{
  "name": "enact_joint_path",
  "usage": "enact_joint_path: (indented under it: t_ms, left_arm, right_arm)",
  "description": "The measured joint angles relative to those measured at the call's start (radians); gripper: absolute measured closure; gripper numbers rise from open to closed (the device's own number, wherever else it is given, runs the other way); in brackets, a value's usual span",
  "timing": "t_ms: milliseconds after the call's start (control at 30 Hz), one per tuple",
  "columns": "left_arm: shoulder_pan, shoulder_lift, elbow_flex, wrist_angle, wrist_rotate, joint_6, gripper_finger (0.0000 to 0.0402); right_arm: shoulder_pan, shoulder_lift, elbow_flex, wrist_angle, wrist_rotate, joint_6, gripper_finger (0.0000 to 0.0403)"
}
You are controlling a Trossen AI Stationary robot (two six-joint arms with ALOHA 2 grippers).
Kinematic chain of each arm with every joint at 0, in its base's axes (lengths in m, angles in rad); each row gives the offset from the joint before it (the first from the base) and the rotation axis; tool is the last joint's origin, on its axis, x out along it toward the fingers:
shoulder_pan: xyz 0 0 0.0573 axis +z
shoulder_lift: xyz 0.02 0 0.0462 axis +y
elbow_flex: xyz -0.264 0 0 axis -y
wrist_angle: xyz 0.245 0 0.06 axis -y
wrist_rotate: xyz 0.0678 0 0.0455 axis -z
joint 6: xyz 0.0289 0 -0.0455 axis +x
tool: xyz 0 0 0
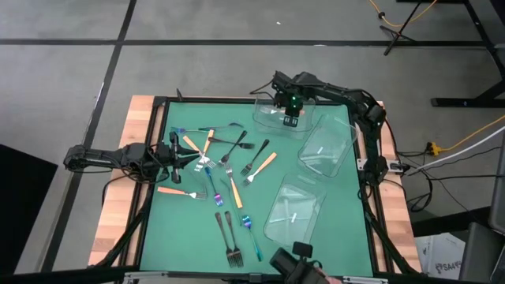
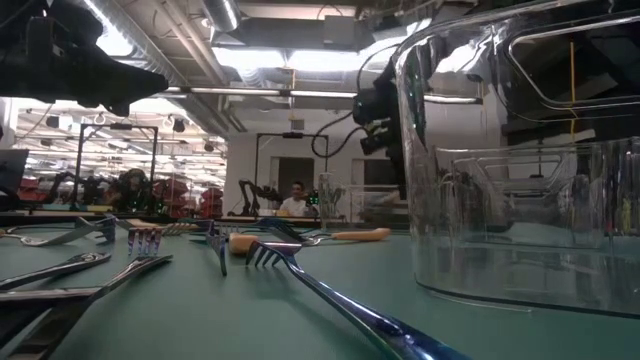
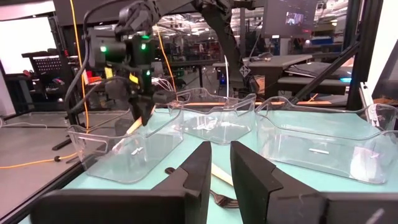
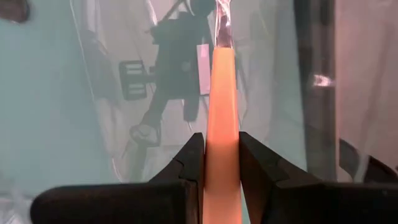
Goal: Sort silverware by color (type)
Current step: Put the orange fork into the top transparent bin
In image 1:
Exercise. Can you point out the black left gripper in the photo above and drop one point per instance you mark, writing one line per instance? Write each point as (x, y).
(173, 158)

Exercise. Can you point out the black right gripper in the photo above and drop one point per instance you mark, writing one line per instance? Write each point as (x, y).
(292, 100)

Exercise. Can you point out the large dark steel fork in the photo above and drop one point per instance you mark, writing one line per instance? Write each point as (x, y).
(229, 219)
(218, 221)

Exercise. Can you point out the clear plastic container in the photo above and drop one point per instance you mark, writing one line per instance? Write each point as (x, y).
(327, 146)
(292, 213)
(264, 118)

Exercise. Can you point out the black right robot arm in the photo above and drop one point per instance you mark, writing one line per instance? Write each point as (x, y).
(339, 92)

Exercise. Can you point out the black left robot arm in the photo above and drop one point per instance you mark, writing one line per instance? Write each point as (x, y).
(98, 158)

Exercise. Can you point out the green table mat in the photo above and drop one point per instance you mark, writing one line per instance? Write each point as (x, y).
(189, 236)

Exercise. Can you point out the black tripod stand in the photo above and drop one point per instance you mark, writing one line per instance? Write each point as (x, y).
(396, 34)

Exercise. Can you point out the black handheld device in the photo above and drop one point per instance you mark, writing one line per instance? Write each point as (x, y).
(292, 268)

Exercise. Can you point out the person's hand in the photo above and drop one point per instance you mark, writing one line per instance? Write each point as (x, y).
(329, 279)

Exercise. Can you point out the black gantry crossbar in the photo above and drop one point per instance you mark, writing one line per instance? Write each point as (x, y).
(79, 278)

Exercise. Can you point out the black floor mat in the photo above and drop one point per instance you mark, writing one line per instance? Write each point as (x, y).
(23, 205)

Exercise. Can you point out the white cardboard box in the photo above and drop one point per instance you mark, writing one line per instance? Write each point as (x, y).
(442, 256)

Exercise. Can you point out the grey cabinet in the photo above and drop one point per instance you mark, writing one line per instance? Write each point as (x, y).
(499, 185)

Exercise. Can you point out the black aluminium table frame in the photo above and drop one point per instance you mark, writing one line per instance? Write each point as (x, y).
(205, 99)

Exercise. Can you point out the silver metal bracket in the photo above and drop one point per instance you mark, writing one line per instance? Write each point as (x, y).
(363, 280)
(146, 276)

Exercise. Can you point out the black table-level camera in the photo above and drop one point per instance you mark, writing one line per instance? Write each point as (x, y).
(255, 278)

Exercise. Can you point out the black desk frame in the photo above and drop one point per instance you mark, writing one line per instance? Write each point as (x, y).
(450, 102)

